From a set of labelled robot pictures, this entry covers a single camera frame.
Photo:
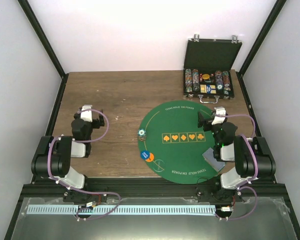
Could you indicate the orange round blind button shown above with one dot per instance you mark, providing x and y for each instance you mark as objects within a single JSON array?
[{"x": 150, "y": 158}]

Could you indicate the black poker chip case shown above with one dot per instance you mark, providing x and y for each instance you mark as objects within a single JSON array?
[{"x": 209, "y": 56}]

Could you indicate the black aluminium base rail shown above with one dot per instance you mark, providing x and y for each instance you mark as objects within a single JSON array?
[{"x": 102, "y": 189}]

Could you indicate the yellow card box in case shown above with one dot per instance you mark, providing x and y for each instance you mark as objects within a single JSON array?
[{"x": 203, "y": 88}]

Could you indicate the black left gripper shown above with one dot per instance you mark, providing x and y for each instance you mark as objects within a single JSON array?
[{"x": 101, "y": 121}]

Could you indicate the light blue slotted cable duct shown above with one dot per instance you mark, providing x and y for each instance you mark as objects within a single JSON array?
[{"x": 195, "y": 210}]

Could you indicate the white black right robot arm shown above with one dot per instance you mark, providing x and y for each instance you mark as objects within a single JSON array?
[{"x": 251, "y": 156}]

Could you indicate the blue patterned card deck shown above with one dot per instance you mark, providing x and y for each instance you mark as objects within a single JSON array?
[{"x": 208, "y": 155}]

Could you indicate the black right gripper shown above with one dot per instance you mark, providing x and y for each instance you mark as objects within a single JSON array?
[{"x": 201, "y": 121}]

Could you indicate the blue card box in case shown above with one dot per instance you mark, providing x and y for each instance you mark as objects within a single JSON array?
[{"x": 211, "y": 89}]

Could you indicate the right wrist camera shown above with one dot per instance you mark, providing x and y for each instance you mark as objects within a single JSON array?
[{"x": 219, "y": 115}]

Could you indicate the chip row in case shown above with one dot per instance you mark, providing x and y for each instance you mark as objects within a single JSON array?
[
  {"x": 219, "y": 80},
  {"x": 226, "y": 81},
  {"x": 188, "y": 80},
  {"x": 195, "y": 80}
]

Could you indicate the round green poker mat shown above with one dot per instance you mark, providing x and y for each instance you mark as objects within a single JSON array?
[{"x": 173, "y": 137}]

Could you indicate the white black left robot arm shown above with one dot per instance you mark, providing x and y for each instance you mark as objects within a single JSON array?
[{"x": 52, "y": 158}]

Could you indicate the blue round dealer button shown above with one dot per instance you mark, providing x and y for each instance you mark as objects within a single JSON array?
[{"x": 145, "y": 154}]

